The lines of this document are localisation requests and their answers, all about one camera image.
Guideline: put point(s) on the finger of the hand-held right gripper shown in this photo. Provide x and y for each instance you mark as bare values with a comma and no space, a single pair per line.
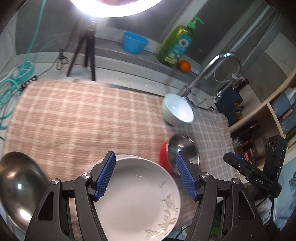
238,162

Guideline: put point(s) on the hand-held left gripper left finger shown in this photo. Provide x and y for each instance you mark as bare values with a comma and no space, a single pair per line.
105,176

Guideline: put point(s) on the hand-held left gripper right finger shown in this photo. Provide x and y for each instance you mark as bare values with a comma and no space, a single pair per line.
185,176

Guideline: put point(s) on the red bowl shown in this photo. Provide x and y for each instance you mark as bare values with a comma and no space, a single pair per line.
164,157

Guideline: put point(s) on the small steel bowl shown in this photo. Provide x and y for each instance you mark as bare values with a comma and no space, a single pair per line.
182,143

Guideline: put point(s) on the white plate leaf pattern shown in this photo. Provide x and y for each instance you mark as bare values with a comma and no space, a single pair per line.
138,192

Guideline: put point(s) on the pale blue ceramic bowl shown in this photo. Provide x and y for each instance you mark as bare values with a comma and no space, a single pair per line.
178,111

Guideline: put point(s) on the large steel bowl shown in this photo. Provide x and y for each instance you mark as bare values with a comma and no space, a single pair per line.
20,185

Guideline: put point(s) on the red printed box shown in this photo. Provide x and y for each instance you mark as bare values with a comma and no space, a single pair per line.
251,155

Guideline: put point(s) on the small clear glass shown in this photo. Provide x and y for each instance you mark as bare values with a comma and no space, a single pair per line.
237,142

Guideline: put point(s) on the pale blue printed cloth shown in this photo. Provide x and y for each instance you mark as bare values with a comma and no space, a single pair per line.
286,190

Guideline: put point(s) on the dark glass bottle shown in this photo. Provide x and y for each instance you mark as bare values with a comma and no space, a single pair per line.
251,128

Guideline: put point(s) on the wooden shelf unit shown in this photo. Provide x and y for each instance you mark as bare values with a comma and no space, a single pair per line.
249,113

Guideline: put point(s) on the plaid checked cloth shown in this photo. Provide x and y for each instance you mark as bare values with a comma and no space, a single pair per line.
81,120

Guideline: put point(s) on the chrome flexible faucet sprayer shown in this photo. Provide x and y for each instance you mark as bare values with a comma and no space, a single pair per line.
218,94

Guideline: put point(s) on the chrome kitchen faucet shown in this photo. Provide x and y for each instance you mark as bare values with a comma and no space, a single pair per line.
203,72

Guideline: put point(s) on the orange fruit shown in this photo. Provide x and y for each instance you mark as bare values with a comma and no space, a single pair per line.
184,66

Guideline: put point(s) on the black inline controller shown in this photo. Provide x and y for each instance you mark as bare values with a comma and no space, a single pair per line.
29,81

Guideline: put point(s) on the green dish soap bottle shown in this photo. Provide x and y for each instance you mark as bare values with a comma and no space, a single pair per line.
175,46

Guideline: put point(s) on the black tripod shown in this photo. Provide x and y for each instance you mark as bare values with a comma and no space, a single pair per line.
89,46

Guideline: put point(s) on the blue plastic cup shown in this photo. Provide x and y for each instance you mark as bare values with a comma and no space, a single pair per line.
134,44

